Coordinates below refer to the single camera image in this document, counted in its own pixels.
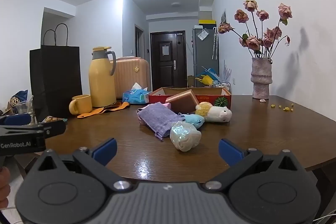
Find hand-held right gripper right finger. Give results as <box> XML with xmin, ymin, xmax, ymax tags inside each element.
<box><xmin>204</xmin><ymin>138</ymin><xmax>300</xmax><ymax>191</ymax></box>

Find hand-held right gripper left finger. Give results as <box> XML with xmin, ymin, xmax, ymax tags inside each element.
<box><xmin>38</xmin><ymin>138</ymin><xmax>133</xmax><ymax>191</ymax></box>

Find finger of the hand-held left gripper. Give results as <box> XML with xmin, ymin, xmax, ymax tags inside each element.
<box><xmin>0</xmin><ymin>120</ymin><xmax>67</xmax><ymax>139</ymax></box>
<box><xmin>0</xmin><ymin>114</ymin><xmax>37</xmax><ymax>126</ymax></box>

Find yellow and white plush toy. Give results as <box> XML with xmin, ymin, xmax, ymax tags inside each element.
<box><xmin>195</xmin><ymin>102</ymin><xmax>233</xmax><ymax>123</ymax></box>

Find light blue plush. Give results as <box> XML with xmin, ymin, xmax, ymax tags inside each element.
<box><xmin>181</xmin><ymin>114</ymin><xmax>205</xmax><ymax>130</ymax></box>

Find red cardboard box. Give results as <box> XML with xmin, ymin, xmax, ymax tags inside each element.
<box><xmin>148</xmin><ymin>87</ymin><xmax>232</xmax><ymax>111</ymax></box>

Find purple towel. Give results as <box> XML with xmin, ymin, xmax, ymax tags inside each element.
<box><xmin>137</xmin><ymin>102</ymin><xmax>185</xmax><ymax>141</ymax></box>

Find person's left hand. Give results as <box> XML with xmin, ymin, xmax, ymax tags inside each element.
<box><xmin>0</xmin><ymin>168</ymin><xmax>11</xmax><ymax>203</ymax></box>

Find snack bag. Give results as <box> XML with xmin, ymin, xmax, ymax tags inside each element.
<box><xmin>42</xmin><ymin>116</ymin><xmax>67</xmax><ymax>124</ymax></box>

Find glass cup with straw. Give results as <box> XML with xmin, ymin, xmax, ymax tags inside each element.
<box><xmin>16</xmin><ymin>95</ymin><xmax>36</xmax><ymax>125</ymax></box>

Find blue cloth bag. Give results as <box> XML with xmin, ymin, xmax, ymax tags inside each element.
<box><xmin>10</xmin><ymin>90</ymin><xmax>28</xmax><ymax>110</ymax></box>

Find yellow mug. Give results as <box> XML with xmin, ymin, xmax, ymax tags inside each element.
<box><xmin>69</xmin><ymin>94</ymin><xmax>93</xmax><ymax>116</ymax></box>

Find black paper bag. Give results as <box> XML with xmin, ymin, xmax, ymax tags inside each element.
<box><xmin>29</xmin><ymin>23</ymin><xmax>83</xmax><ymax>121</ymax></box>

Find blue tissue pack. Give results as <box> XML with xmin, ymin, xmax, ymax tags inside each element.
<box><xmin>122</xmin><ymin>82</ymin><xmax>149</xmax><ymax>105</ymax></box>

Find yellow thermos jug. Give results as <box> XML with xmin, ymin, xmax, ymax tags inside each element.
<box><xmin>88</xmin><ymin>47</ymin><xmax>117</xmax><ymax>107</ymax></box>

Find scattered yellow crumbs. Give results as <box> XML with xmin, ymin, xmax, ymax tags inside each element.
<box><xmin>271</xmin><ymin>103</ymin><xmax>295</xmax><ymax>112</ymax></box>

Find yellow bag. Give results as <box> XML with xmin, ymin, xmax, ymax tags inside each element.
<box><xmin>196</xmin><ymin>75</ymin><xmax>214</xmax><ymax>87</ymax></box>

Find blue shopping bags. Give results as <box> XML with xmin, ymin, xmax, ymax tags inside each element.
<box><xmin>196</xmin><ymin>66</ymin><xmax>219</xmax><ymax>86</ymax></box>

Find pink ceramic vase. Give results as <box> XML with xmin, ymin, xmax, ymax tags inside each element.
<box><xmin>251</xmin><ymin>57</ymin><xmax>273</xmax><ymax>100</ymax></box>

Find pink ribbed suitcase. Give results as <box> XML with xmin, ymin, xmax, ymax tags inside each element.
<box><xmin>110</xmin><ymin>57</ymin><xmax>151</xmax><ymax>102</ymax></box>

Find grey refrigerator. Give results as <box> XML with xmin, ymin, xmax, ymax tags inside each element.
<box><xmin>192</xmin><ymin>25</ymin><xmax>219</xmax><ymax>87</ymax></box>

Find dark brown entrance door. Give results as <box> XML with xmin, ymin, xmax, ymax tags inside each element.
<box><xmin>150</xmin><ymin>31</ymin><xmax>187</xmax><ymax>88</ymax></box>

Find folded white umbrella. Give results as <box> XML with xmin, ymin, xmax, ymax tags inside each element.
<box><xmin>212</xmin><ymin>27</ymin><xmax>219</xmax><ymax>60</ymax></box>

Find side room door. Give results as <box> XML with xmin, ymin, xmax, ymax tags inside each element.
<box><xmin>135</xmin><ymin>24</ymin><xmax>146</xmax><ymax>60</ymax></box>

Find dried pink roses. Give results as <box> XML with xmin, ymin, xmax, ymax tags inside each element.
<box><xmin>218</xmin><ymin>0</ymin><xmax>293</xmax><ymax>59</ymax></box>

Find orange strap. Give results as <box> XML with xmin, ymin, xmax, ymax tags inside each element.
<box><xmin>77</xmin><ymin>101</ymin><xmax>131</xmax><ymax>119</ymax></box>

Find wire rack with bottles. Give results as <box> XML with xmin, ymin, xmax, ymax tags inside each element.
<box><xmin>213</xmin><ymin>81</ymin><xmax>231</xmax><ymax>90</ymax></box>

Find white cable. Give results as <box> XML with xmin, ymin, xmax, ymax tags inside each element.
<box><xmin>314</xmin><ymin>210</ymin><xmax>336</xmax><ymax>223</ymax></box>

